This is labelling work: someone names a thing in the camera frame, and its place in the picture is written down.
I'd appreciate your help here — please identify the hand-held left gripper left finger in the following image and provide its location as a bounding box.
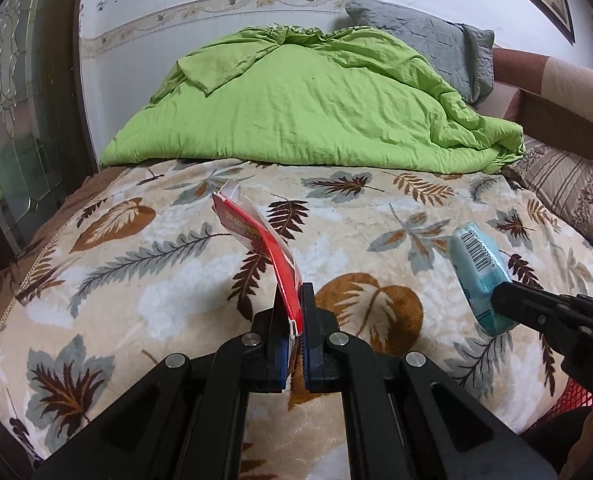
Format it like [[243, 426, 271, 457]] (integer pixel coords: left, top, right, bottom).
[[32, 284, 297, 480]]

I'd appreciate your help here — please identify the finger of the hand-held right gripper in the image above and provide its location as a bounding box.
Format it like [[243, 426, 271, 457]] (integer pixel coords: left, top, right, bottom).
[[490, 281, 593, 361]]

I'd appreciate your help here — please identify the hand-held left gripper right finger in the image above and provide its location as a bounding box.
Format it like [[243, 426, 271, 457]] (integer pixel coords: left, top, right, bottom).
[[300, 282, 559, 480]]

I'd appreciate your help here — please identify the red plastic basket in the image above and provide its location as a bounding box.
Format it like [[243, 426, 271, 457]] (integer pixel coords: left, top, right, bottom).
[[553, 377, 593, 418]]

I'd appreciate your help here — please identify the teal plastic packet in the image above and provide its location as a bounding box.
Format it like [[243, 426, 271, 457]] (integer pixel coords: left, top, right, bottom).
[[447, 222, 519, 337]]

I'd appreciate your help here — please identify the red packet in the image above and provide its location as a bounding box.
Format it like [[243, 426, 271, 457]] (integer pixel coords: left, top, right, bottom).
[[211, 180, 305, 376]]

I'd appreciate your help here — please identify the leaf print fleece blanket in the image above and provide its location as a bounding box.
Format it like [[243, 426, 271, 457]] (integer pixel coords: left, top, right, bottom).
[[0, 157, 593, 480]]

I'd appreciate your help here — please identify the beige striped pillow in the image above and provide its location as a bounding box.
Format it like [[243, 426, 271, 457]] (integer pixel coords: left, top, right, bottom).
[[501, 132, 593, 261]]

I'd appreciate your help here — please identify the brown padded headboard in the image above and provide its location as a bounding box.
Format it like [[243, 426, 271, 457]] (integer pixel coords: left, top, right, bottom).
[[476, 45, 593, 166]]

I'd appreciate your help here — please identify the green quilt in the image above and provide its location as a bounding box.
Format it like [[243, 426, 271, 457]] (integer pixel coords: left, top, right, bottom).
[[99, 25, 527, 176]]

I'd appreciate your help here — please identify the grey quilted pillow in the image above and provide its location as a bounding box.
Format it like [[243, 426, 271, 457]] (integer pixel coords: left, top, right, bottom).
[[343, 0, 496, 108]]

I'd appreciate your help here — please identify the leaded glass door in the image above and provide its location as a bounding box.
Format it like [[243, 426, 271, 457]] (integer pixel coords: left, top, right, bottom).
[[0, 0, 102, 271]]

